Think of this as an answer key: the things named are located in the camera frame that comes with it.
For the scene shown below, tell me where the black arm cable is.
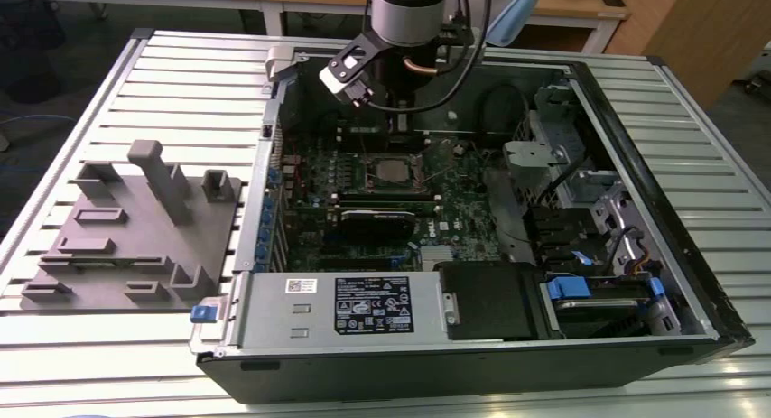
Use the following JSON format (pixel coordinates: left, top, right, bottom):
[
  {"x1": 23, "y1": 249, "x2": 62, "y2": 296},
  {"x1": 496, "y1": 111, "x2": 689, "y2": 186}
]
[{"x1": 366, "y1": 0, "x2": 496, "y2": 113}]

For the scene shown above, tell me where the silver metal drive cage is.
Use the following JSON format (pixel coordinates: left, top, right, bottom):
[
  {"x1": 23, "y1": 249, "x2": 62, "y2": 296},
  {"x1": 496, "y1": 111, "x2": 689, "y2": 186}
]
[{"x1": 514, "y1": 84, "x2": 602, "y2": 211}]

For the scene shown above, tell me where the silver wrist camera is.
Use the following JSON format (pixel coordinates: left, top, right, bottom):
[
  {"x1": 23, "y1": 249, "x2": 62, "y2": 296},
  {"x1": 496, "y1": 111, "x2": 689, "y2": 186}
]
[{"x1": 317, "y1": 32, "x2": 392, "y2": 108}]

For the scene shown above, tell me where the wooden cabinet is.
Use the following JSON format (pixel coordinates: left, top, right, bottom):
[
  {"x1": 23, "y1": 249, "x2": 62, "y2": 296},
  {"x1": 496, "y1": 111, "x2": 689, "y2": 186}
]
[{"x1": 604, "y1": 0, "x2": 771, "y2": 107}]

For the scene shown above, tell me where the coloured wire bundle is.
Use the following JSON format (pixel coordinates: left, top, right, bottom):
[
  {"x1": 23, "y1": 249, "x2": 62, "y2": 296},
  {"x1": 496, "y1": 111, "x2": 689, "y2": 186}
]
[{"x1": 625, "y1": 250, "x2": 664, "y2": 277}]

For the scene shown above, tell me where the green RAM stick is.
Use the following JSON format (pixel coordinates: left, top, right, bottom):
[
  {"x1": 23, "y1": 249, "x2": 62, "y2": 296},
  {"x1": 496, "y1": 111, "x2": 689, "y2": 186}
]
[{"x1": 336, "y1": 200, "x2": 440, "y2": 212}]

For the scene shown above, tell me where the grey parts rack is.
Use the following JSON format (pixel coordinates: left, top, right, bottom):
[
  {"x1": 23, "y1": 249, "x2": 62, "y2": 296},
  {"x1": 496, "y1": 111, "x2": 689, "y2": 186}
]
[{"x1": 18, "y1": 139, "x2": 247, "y2": 311}]

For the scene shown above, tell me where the thick black cable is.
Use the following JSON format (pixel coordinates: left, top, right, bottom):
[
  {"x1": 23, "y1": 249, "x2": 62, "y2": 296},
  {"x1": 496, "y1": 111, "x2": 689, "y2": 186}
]
[{"x1": 534, "y1": 149, "x2": 594, "y2": 207}]

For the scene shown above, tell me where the hard disk in blue carrier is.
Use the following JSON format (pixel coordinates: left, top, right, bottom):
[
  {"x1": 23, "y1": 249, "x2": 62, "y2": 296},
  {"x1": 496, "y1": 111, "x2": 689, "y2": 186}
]
[{"x1": 540, "y1": 273, "x2": 666, "y2": 340}]

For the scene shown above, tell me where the blue case latch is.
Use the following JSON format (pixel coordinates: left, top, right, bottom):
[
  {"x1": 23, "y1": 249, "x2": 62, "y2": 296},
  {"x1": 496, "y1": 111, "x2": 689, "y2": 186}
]
[{"x1": 187, "y1": 302, "x2": 218, "y2": 325}]

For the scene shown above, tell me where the silver CPU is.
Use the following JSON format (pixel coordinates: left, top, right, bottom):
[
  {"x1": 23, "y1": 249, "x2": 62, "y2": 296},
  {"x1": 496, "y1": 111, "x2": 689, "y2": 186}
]
[{"x1": 376, "y1": 160, "x2": 412, "y2": 183}]

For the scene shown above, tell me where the black office chair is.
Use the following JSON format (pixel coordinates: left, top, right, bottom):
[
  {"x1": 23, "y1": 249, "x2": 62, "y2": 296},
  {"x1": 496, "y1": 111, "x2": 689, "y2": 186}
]
[{"x1": 0, "y1": 0, "x2": 67, "y2": 106}]

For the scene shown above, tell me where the black plastic shroud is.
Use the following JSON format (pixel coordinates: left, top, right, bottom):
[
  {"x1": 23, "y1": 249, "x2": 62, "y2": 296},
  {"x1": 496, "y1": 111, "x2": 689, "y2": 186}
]
[{"x1": 433, "y1": 262, "x2": 565, "y2": 342}]

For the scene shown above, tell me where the black graphics card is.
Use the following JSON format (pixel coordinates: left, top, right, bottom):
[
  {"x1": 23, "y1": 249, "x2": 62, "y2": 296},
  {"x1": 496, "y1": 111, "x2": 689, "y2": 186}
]
[{"x1": 338, "y1": 209, "x2": 417, "y2": 253}]

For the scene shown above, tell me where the green motherboard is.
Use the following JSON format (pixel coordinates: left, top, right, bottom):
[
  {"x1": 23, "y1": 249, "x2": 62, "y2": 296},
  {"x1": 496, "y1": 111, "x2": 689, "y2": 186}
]
[{"x1": 279, "y1": 133, "x2": 513, "y2": 274}]

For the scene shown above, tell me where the black chair base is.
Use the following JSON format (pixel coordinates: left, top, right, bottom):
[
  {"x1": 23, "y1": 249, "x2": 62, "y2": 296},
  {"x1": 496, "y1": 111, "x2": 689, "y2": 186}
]
[{"x1": 728, "y1": 42, "x2": 771, "y2": 95}]

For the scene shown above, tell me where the silver power supply unit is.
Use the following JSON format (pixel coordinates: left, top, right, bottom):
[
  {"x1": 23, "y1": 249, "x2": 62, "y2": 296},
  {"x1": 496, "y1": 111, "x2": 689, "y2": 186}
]
[{"x1": 230, "y1": 269, "x2": 450, "y2": 349}]

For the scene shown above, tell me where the metal wire locking lever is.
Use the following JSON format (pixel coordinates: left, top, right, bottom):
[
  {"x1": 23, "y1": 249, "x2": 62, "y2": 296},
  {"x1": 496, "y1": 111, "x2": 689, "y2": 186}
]
[{"x1": 425, "y1": 161, "x2": 461, "y2": 186}]

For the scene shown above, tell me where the black PC case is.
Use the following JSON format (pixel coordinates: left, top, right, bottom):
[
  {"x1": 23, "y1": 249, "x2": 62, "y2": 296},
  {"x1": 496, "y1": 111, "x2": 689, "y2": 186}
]
[{"x1": 186, "y1": 45, "x2": 754, "y2": 405}]

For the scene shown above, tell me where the blue floor cable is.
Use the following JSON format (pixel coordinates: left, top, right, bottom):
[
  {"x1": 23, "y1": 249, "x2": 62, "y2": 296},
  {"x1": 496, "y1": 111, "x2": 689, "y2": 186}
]
[{"x1": 0, "y1": 114, "x2": 79, "y2": 173}]

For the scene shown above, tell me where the silver metal bracket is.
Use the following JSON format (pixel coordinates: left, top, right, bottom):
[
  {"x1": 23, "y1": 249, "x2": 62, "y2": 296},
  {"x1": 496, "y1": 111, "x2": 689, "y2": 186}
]
[{"x1": 501, "y1": 140, "x2": 570, "y2": 169}]

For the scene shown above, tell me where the CPU socket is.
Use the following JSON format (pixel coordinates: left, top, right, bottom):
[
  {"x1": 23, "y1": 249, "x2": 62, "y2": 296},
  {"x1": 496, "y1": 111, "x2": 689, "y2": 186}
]
[{"x1": 360, "y1": 152, "x2": 426, "y2": 194}]

